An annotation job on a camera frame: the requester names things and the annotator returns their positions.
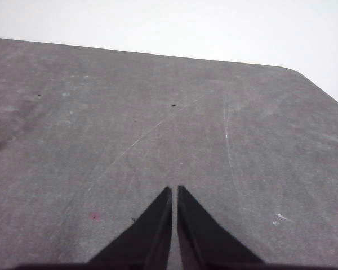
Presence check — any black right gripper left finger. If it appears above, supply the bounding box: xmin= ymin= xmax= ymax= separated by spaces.
xmin=87 ymin=186 xmax=173 ymax=270

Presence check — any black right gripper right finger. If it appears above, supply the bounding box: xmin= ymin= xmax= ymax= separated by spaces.
xmin=176 ymin=184 xmax=265 ymax=270

